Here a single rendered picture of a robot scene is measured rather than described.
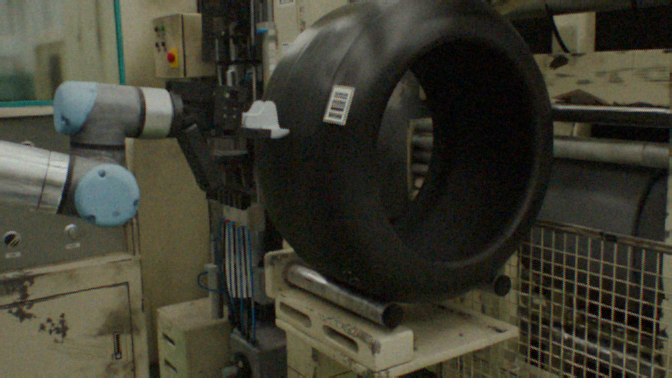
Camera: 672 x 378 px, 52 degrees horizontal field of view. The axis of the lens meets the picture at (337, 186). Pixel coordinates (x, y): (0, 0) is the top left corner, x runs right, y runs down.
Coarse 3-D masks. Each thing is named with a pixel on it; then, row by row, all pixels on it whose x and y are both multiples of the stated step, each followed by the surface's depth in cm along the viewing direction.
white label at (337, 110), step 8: (336, 88) 109; (344, 88) 108; (352, 88) 108; (336, 96) 109; (344, 96) 108; (352, 96) 108; (328, 104) 110; (336, 104) 109; (344, 104) 108; (328, 112) 109; (336, 112) 108; (344, 112) 108; (328, 120) 109; (336, 120) 108; (344, 120) 107
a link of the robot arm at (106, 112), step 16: (64, 96) 93; (80, 96) 93; (96, 96) 94; (112, 96) 96; (128, 96) 97; (64, 112) 92; (80, 112) 93; (96, 112) 94; (112, 112) 95; (128, 112) 97; (144, 112) 98; (64, 128) 94; (80, 128) 94; (96, 128) 95; (112, 128) 96; (128, 128) 98; (96, 144) 95; (112, 144) 96
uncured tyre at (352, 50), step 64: (384, 0) 120; (448, 0) 120; (320, 64) 114; (384, 64) 111; (448, 64) 152; (512, 64) 128; (320, 128) 110; (448, 128) 157; (512, 128) 148; (320, 192) 111; (448, 192) 158; (512, 192) 147; (320, 256) 123; (384, 256) 116; (448, 256) 147
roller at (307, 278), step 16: (288, 272) 148; (304, 272) 144; (320, 272) 142; (304, 288) 144; (320, 288) 138; (336, 288) 134; (352, 288) 131; (352, 304) 129; (368, 304) 125; (384, 304) 122; (384, 320) 121; (400, 320) 123
